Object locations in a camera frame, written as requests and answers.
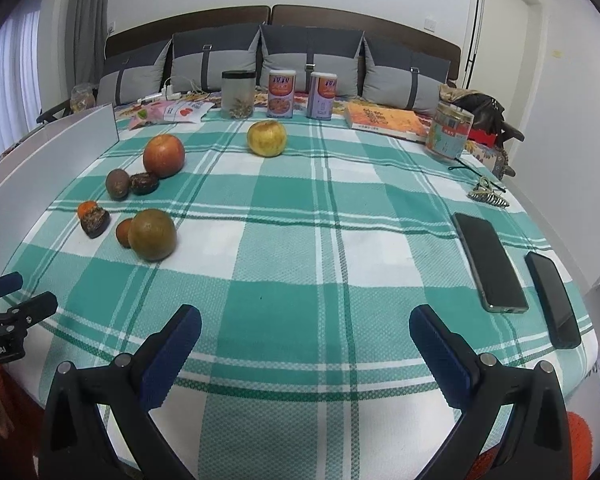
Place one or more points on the black bag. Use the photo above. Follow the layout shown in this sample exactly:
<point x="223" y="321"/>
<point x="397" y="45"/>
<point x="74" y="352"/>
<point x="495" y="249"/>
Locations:
<point x="485" y="110"/>

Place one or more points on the grey curtain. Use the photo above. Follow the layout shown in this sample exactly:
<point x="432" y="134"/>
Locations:
<point x="87" y="10"/>

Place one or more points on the small glass jar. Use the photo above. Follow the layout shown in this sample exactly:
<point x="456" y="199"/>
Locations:
<point x="82" y="98"/>

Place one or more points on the white wall switch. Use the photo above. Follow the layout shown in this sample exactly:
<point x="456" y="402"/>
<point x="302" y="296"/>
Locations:
<point x="431" y="23"/>

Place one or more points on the green orange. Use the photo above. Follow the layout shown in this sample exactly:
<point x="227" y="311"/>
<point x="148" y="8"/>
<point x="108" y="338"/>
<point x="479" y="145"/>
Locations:
<point x="152" y="234"/>

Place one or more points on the large black smartphone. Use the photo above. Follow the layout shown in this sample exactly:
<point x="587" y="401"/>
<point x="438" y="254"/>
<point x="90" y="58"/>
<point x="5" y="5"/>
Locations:
<point x="490" y="260"/>

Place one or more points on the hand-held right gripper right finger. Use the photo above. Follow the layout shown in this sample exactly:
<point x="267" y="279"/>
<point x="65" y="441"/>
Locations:
<point x="440" y="355"/>

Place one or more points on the red apple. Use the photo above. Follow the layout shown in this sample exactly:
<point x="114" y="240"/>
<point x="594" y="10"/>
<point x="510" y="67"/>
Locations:
<point x="164" y="156"/>

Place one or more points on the white sheer curtain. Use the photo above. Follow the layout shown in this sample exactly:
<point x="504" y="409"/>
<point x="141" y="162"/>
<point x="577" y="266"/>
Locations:
<point x="10" y="85"/>

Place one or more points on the green plaid cloth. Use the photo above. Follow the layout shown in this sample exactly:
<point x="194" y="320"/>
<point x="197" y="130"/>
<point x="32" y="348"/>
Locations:
<point x="290" y="260"/>

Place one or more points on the glass jar with colourful label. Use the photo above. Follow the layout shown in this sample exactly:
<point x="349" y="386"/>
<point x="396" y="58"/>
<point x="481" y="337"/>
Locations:
<point x="449" y="130"/>

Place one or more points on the metal hair claw clip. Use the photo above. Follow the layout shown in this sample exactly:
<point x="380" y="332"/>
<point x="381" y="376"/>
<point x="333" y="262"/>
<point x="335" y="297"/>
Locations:
<point x="489" y="196"/>

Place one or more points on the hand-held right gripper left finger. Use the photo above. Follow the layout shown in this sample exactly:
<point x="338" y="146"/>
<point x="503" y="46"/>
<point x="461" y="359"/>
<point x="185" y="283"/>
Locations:
<point x="172" y="355"/>

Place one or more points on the yellow apple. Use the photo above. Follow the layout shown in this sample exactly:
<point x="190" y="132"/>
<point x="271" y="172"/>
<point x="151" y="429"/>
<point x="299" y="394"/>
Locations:
<point x="266" y="138"/>

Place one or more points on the clear glass jar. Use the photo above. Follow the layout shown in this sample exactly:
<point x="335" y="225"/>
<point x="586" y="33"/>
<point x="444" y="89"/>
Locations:
<point x="238" y="94"/>

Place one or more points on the brown headboard panel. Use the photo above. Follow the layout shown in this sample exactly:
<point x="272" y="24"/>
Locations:
<point x="190" y="22"/>
<point x="370" y="22"/>

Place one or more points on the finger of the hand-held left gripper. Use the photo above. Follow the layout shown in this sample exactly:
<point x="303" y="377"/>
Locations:
<point x="0" y="284"/>
<point x="35" y="307"/>

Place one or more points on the small black smartphone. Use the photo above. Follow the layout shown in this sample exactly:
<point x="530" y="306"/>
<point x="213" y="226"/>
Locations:
<point x="554" y="300"/>

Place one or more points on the white board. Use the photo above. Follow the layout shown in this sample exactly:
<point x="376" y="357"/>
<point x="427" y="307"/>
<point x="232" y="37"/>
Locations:
<point x="55" y="150"/>

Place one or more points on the small orange tangerine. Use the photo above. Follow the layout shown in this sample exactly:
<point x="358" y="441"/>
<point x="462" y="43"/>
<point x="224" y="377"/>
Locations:
<point x="124" y="232"/>

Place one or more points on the white door frame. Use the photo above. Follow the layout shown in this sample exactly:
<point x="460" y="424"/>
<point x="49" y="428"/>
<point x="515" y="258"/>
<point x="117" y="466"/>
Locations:
<point x="500" y="30"/>

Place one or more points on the orange ribbed object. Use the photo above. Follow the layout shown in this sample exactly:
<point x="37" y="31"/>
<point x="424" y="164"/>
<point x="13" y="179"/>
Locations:
<point x="577" y="435"/>

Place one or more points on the small orange kumquat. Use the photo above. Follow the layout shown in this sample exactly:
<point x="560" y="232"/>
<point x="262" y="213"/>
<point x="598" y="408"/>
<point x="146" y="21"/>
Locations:
<point x="86" y="208"/>

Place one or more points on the white snack packet red print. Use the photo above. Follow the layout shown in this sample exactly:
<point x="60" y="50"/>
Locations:
<point x="185" y="110"/>

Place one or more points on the orange labelled can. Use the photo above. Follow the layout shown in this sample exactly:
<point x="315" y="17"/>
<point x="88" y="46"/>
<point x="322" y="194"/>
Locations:
<point x="281" y="94"/>

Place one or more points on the purple labelled can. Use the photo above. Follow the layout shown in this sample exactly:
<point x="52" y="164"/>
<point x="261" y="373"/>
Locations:
<point x="323" y="95"/>

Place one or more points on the white power adapter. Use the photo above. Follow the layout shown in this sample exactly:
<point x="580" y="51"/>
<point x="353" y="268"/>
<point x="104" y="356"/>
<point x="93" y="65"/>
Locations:
<point x="169" y="92"/>

